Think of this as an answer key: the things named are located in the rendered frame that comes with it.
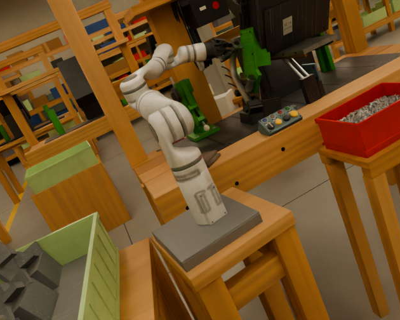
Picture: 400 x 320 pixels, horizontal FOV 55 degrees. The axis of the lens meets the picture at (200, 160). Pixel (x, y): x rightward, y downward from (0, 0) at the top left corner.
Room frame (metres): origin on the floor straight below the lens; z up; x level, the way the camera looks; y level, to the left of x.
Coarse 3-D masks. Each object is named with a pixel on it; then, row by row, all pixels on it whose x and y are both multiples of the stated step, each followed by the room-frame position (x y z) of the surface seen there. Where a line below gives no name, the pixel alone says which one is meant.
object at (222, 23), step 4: (228, 16) 9.09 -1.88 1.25; (232, 16) 9.12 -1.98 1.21; (220, 20) 9.05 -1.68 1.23; (224, 20) 9.07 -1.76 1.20; (228, 20) 9.09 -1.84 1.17; (216, 24) 9.14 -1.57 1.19; (220, 24) 9.04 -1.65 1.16; (224, 24) 9.01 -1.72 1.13; (228, 24) 8.98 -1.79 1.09; (232, 24) 9.00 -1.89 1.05; (216, 28) 8.96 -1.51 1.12; (220, 28) 8.93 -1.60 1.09; (224, 28) 8.95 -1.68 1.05
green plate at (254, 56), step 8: (240, 32) 1.72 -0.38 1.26; (248, 32) 1.64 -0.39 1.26; (248, 40) 1.65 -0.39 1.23; (256, 40) 1.63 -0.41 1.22; (248, 48) 1.65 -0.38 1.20; (256, 48) 1.63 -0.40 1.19; (248, 56) 1.66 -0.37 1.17; (256, 56) 1.61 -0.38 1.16; (264, 56) 1.63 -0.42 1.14; (248, 64) 1.67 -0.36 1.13; (256, 64) 1.61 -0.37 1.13; (264, 64) 1.63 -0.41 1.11; (248, 72) 1.67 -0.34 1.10
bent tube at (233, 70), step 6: (234, 42) 1.73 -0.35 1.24; (240, 42) 1.72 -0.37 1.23; (234, 48) 1.70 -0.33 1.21; (234, 54) 1.74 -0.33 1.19; (234, 60) 1.77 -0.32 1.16; (234, 66) 1.77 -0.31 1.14; (234, 72) 1.76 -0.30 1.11; (234, 78) 1.75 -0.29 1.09; (240, 84) 1.71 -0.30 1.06; (240, 90) 1.69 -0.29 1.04; (246, 96) 1.65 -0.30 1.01
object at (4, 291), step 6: (18, 282) 0.94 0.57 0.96; (0, 288) 0.94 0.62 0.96; (6, 288) 0.94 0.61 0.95; (12, 288) 0.92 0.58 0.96; (18, 288) 0.92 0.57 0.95; (0, 294) 0.93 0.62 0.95; (6, 294) 0.92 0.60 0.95; (12, 294) 0.92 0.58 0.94; (18, 294) 0.94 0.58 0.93; (6, 300) 0.91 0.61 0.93; (12, 300) 0.93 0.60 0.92
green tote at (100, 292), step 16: (80, 224) 1.18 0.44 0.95; (96, 224) 1.10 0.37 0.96; (48, 240) 1.17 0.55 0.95; (64, 240) 1.18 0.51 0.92; (80, 240) 1.18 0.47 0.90; (96, 240) 1.01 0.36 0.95; (64, 256) 1.18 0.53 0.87; (80, 256) 1.18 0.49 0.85; (96, 256) 0.95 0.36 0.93; (112, 256) 1.10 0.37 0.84; (96, 272) 0.88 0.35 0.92; (112, 272) 1.01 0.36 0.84; (96, 288) 0.81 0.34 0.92; (112, 288) 0.93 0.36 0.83; (80, 304) 0.70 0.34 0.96; (96, 304) 0.76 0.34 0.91; (112, 304) 0.86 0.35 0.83
